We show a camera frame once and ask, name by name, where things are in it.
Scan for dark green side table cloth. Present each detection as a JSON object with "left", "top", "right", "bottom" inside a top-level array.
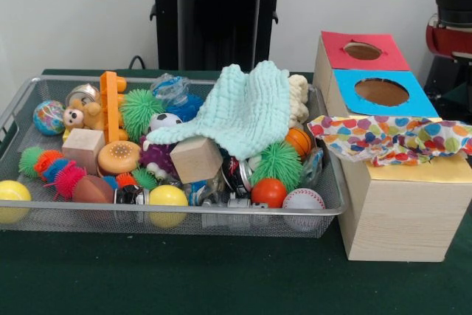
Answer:
[{"left": 440, "top": 80, "right": 472, "bottom": 109}]

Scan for plain orange ball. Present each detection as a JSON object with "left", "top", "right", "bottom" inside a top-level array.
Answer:
[{"left": 251, "top": 177, "right": 288, "bottom": 209}]

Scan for plain yellow ball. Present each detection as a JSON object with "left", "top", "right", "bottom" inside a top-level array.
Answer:
[
  {"left": 148, "top": 184, "right": 189, "bottom": 207},
  {"left": 0, "top": 180, "right": 33, "bottom": 202}
]

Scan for small orange basketball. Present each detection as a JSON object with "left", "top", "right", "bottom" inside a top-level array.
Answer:
[{"left": 285, "top": 128, "right": 313, "bottom": 161}]

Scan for green spiky rubber ball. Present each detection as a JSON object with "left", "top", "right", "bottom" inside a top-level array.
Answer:
[{"left": 250, "top": 141, "right": 304, "bottom": 193}]

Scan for toy hamburger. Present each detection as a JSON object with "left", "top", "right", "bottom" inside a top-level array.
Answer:
[{"left": 97, "top": 140, "right": 142, "bottom": 176}]

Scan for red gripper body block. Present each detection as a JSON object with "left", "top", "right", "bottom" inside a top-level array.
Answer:
[{"left": 426, "top": 22, "right": 472, "bottom": 60}]

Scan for wooden box with three holes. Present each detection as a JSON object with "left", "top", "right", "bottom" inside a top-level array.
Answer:
[{"left": 313, "top": 30, "right": 472, "bottom": 263}]

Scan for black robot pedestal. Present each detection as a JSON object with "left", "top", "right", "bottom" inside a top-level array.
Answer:
[{"left": 142, "top": 0, "right": 298, "bottom": 72}]

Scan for silver mesh bin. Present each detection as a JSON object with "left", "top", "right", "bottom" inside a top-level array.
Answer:
[{"left": 0, "top": 75, "right": 350, "bottom": 239}]

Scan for small white baseball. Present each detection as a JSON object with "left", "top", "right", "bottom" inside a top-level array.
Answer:
[{"left": 282, "top": 188, "right": 326, "bottom": 211}]

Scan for plain wooden cube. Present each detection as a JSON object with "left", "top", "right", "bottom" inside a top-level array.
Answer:
[
  {"left": 61, "top": 128, "right": 107, "bottom": 176},
  {"left": 169, "top": 136, "right": 224, "bottom": 185}
]

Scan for mint green knitted cloth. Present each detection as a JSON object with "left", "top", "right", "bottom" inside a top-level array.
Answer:
[{"left": 147, "top": 60, "right": 292, "bottom": 161}]

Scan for black cable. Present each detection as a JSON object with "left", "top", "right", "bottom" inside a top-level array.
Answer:
[{"left": 128, "top": 55, "right": 156, "bottom": 70}]

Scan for multicoloured rope toy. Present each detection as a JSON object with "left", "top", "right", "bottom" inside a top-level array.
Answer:
[{"left": 306, "top": 114, "right": 472, "bottom": 167}]

